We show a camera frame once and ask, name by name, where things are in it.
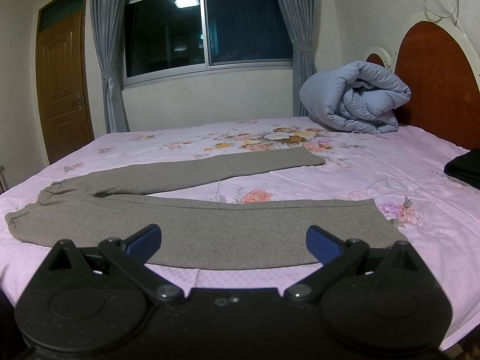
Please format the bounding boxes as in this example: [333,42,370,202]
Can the grey pants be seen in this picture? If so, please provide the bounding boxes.
[5,147,403,271]

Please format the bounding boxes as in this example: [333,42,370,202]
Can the pink floral bed sheet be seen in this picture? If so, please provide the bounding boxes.
[1,117,479,349]

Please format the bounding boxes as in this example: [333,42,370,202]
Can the light blue rolled duvet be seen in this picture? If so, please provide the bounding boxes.
[299,61,411,134]

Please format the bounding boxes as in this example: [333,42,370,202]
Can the brown wooden door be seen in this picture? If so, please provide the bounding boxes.
[35,0,94,164]

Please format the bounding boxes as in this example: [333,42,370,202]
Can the red wooden headboard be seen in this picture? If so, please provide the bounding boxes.
[364,12,479,150]

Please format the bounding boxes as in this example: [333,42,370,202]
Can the left grey curtain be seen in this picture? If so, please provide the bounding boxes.
[89,0,128,133]

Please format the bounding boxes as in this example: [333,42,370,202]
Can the grey curtain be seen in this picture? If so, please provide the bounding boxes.
[89,0,128,133]
[277,0,318,116]

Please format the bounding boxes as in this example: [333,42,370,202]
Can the right grey curtain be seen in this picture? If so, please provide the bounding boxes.
[277,0,318,116]

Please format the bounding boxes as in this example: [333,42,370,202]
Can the aluminium frame window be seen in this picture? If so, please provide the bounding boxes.
[124,0,292,85]

